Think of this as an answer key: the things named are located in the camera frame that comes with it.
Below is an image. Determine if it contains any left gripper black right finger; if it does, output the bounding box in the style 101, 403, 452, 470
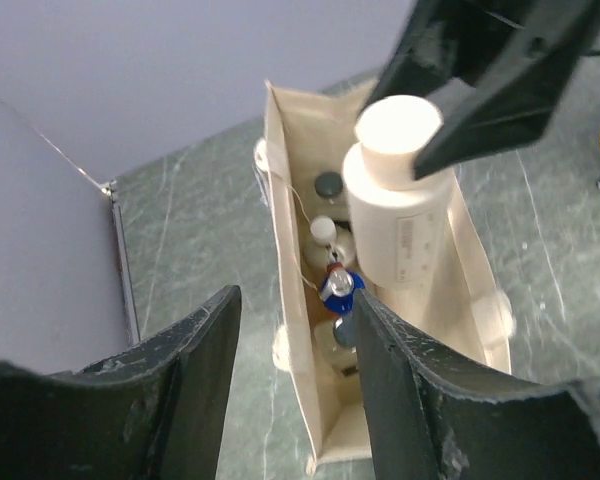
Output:
353, 292, 600, 479

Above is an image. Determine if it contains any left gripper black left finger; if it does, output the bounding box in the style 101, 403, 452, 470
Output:
0, 285, 242, 479

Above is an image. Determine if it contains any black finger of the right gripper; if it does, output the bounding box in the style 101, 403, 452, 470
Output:
367, 0, 525, 104
413, 1, 600, 179

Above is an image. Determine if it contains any orange pump bottle blue collar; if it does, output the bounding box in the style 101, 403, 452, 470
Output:
319, 263, 366, 317

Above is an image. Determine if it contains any beige round lotion bottle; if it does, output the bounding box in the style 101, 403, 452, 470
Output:
342, 95, 454, 325

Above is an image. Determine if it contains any clear square bottle black cap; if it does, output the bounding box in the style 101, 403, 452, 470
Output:
314, 171, 344, 201

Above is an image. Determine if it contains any cream canvas tote bag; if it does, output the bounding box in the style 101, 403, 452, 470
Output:
254, 82, 514, 473

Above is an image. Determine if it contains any chrome bottle white cap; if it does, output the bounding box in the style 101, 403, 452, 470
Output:
303, 215, 356, 270

